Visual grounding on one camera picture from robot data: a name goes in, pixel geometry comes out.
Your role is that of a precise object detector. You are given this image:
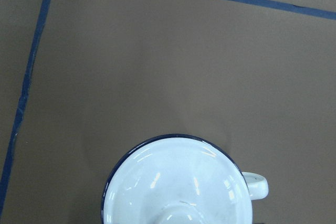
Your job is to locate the white enamel mug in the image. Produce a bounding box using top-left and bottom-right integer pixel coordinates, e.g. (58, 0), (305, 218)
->
(242, 172), (269, 200)

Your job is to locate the white enamel mug lid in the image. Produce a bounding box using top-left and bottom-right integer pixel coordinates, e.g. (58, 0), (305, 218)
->
(101, 134), (253, 223)

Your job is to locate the brown paper table cover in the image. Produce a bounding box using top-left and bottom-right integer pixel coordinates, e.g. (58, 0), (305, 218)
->
(1, 0), (335, 223)

